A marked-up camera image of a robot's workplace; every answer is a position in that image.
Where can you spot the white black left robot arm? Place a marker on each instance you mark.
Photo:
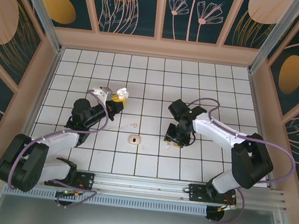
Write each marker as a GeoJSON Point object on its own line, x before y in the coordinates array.
{"type": "Point", "coordinates": [20, 164]}

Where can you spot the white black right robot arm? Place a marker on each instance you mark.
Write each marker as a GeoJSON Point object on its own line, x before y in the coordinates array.
{"type": "Point", "coordinates": [252, 163]}

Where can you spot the pink rounded block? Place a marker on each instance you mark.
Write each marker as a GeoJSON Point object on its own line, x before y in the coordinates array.
{"type": "Point", "coordinates": [130, 139]}

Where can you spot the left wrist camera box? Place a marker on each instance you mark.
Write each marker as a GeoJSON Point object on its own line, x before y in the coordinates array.
{"type": "Point", "coordinates": [105, 93]}

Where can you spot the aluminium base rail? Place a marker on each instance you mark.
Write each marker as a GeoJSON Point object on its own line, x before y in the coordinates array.
{"type": "Point", "coordinates": [140, 184]}

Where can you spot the aluminium corner post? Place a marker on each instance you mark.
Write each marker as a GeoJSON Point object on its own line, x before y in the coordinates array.
{"type": "Point", "coordinates": [42, 8]}
{"type": "Point", "coordinates": [277, 37]}

